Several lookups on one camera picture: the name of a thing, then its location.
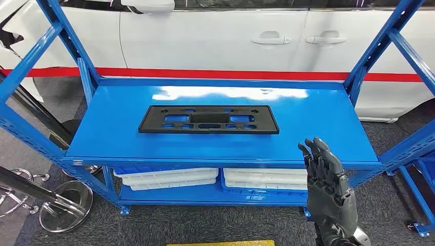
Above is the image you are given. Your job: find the red barrier belt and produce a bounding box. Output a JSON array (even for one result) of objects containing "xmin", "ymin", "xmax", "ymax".
[{"xmin": 0, "ymin": 67, "xmax": 424, "ymax": 83}]

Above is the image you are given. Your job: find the white car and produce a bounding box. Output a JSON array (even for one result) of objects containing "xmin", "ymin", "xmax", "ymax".
[{"xmin": 0, "ymin": 0, "xmax": 435, "ymax": 123}]

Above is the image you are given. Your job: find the white car door handle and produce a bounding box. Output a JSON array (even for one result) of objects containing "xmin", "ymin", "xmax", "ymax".
[
  {"xmin": 250, "ymin": 31, "xmax": 292, "ymax": 46},
  {"xmin": 305, "ymin": 30, "xmax": 347, "ymax": 45}
]

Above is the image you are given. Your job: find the blue metal shelf rack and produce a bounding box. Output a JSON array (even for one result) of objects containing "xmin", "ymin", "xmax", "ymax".
[{"xmin": 0, "ymin": 0, "xmax": 435, "ymax": 216}]

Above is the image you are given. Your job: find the black round base plate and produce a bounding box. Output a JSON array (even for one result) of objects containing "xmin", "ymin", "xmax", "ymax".
[{"xmin": 49, "ymin": 118, "xmax": 83, "ymax": 151}]

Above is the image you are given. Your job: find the white car side mirror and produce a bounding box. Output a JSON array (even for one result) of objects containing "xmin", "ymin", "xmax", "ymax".
[{"xmin": 121, "ymin": 0, "xmax": 175, "ymax": 15}]

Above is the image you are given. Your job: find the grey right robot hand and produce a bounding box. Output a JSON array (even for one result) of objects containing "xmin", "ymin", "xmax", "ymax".
[{"xmin": 298, "ymin": 137, "xmax": 360, "ymax": 246}]

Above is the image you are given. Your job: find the chrome stool base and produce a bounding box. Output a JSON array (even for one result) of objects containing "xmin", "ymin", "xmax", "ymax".
[{"xmin": 0, "ymin": 169, "xmax": 51, "ymax": 219}]

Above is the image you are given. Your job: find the black plastic frame part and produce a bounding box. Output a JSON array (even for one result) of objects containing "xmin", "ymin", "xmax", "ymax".
[{"xmin": 138, "ymin": 105, "xmax": 280, "ymax": 135}]

